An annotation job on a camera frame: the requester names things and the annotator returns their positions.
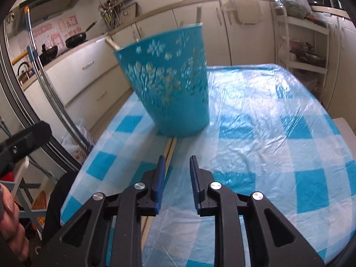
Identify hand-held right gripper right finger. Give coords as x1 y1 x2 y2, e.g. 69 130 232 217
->
189 156 326 267

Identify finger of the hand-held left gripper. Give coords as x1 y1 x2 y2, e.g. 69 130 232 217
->
0 121 53 173

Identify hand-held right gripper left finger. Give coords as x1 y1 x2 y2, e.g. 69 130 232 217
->
32 156 166 267

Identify blue perforated plastic basket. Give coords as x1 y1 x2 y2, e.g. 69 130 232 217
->
113 24 210 138

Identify person's left hand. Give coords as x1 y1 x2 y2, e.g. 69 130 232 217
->
0 190 30 262

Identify white plastic bag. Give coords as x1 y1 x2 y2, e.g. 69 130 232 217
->
61 118 95 164

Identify metal mop poles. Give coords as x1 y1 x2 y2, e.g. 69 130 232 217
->
24 6 93 152

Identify metal kettle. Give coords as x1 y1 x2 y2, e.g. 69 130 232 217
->
17 63 35 85

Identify black chair back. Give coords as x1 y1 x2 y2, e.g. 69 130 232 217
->
42 171 82 245

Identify blue white checked tablecloth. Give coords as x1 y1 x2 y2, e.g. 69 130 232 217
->
60 63 356 267

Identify cream drawer cabinet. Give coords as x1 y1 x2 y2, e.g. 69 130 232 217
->
22 30 140 134

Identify black frying pan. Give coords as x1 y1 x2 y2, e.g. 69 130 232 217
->
65 21 97 48

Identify grey range hood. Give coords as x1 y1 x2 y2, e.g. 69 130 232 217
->
12 0 99 32

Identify utensil drying rack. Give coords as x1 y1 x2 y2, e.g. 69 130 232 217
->
99 0 123 32

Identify cream kitchen cabinet row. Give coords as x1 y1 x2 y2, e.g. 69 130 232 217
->
108 0 279 89

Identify white side table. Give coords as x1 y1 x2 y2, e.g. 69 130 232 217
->
332 117 356 151

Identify pans on shelf rack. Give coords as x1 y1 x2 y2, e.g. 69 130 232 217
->
289 42 326 67

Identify white hanging plastic bin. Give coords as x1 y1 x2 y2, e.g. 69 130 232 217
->
222 0 263 27

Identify cream corner cabinet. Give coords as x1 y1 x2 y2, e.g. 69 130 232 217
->
311 6 356 123

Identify white shelf rack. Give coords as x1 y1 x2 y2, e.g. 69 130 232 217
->
274 4 331 109

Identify clear plastic bag with greens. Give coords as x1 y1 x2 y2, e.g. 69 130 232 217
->
274 0 312 18

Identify folding stool frame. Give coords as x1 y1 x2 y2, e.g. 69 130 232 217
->
0 156 56 233

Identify wooden rolling pin handle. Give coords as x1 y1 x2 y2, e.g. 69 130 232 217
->
11 51 30 64

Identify pink wall stickers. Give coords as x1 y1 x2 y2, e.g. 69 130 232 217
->
30 15 82 51

